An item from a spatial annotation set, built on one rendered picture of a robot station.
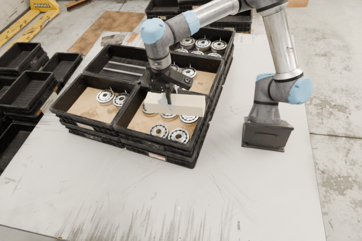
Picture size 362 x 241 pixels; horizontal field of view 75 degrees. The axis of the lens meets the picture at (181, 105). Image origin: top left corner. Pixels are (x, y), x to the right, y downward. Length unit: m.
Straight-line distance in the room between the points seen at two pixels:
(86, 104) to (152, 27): 0.86
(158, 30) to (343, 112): 2.10
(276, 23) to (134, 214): 1.00
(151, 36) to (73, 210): 0.92
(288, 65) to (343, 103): 1.65
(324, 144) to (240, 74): 1.01
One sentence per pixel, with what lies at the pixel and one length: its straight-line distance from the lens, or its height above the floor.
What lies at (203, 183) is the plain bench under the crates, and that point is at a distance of 1.20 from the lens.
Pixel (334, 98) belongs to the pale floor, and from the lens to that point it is 2.66.
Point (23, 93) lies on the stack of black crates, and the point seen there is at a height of 0.49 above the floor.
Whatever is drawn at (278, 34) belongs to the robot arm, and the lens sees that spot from 1.02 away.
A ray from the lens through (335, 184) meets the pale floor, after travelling 2.14.
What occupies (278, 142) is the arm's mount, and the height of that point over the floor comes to 0.77.
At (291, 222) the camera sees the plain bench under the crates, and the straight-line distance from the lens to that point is 1.19.
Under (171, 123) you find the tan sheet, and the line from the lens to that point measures 1.22.
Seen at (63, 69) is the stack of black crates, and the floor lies 0.38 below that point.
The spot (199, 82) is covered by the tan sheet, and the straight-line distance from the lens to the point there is 1.40.
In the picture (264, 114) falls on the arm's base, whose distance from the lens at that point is 1.15.
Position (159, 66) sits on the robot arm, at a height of 1.31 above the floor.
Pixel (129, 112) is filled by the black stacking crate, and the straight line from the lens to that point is 1.26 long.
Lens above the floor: 1.81
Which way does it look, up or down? 49 degrees down
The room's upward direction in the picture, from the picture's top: 10 degrees counter-clockwise
